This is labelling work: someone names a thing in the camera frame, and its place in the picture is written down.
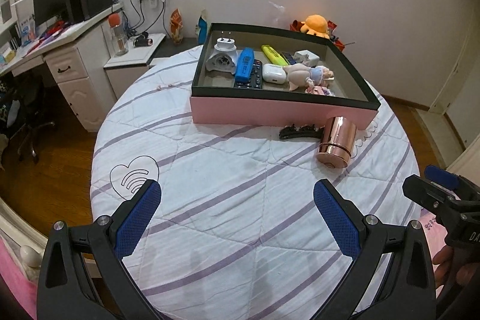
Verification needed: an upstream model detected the rose gold metal cup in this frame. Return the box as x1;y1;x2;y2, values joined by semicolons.
316;117;356;169

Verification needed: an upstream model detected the pink donut brick model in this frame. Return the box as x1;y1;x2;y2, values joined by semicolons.
305;85;334;97

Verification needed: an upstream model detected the black hair claw clip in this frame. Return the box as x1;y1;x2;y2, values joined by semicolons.
278;124;325;140

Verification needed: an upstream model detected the pink pig doll figure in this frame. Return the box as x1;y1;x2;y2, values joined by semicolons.
282;63;335;91

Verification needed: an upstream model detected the white square charger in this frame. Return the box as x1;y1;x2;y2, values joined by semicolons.
293;49;320;67

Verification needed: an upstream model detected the blue gold slim box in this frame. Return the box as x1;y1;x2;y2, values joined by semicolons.
281;52;297;65

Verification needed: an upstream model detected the white earbuds case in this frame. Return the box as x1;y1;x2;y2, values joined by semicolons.
262;63;287;85

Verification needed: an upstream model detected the yellow highlighter marker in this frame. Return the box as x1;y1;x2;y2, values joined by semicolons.
261;45;289;67

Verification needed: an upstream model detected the black tv remote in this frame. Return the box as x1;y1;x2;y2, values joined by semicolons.
233;59;263;89

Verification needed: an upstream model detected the blue highlighter marker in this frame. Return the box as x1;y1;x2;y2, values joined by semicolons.
234;47;255;83

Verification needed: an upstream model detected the white travel plug adapter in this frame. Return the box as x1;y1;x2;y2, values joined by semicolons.
205;37;239;75

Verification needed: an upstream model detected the person's right hand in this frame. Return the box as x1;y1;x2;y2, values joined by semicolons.
432;245;479;288

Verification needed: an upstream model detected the striped white table cover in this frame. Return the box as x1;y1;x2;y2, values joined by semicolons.
90;48;420;319

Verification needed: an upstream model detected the black office chair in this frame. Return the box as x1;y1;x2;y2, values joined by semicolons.
1;76;56;164

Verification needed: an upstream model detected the orange octopus plush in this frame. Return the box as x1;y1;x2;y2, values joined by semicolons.
300;15;329;39

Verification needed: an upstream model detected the white low cabinet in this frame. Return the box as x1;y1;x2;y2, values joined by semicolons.
102;32;200;100

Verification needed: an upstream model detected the red toy storage box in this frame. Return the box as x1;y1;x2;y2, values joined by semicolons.
289;19;346;52

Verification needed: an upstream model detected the white desk with drawers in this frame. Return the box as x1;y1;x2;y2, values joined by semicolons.
1;3;123;132

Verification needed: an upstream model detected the pink box black rim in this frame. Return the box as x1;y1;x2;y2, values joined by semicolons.
190;23;380;130

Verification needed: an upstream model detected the orange cap water bottle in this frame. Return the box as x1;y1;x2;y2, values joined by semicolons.
108;13;128;56

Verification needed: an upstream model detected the white glass door cabinet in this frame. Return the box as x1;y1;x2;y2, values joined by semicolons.
0;0;17;32

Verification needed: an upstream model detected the orange snack bag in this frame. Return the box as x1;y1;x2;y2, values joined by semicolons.
169;8;184;46

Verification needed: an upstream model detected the blue snack bag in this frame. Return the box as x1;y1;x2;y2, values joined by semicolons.
195;9;208;45

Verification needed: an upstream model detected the small black camera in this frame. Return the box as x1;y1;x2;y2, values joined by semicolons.
133;34;153;48

